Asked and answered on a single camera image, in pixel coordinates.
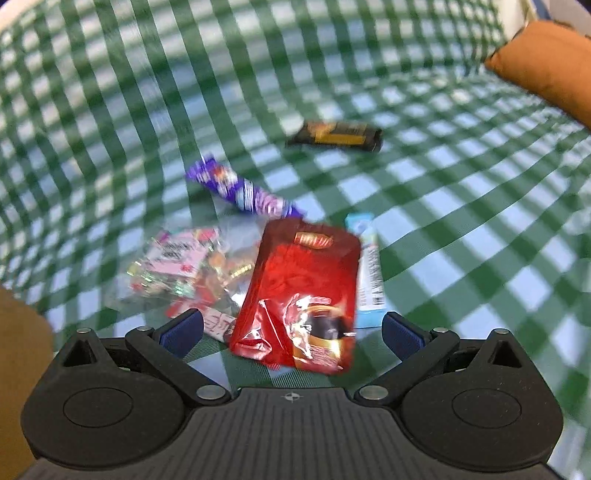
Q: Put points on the red coffee pouch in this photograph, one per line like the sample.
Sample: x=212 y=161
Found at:
x=300 y=277

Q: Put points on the brown cardboard box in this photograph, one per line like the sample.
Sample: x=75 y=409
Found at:
x=23 y=369

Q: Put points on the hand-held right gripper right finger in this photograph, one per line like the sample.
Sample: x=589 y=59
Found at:
x=401 y=334

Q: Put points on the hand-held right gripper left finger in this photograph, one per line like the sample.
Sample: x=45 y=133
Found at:
x=182 y=334

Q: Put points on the orange cushion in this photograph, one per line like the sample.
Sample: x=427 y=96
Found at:
x=545 y=64

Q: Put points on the clear candy bag pink label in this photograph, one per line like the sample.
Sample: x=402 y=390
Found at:
x=175 y=263

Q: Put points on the purple snack packet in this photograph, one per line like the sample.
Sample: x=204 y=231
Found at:
x=240 y=189

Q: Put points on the green checked blanket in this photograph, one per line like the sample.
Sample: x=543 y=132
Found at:
x=138 y=92

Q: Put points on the light blue stick packet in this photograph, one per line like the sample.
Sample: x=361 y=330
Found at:
x=371 y=277

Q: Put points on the red and white coffee sachet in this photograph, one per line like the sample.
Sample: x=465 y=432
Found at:
x=219 y=323

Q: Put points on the black biscuit bar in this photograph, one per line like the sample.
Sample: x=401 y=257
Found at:
x=337 y=134

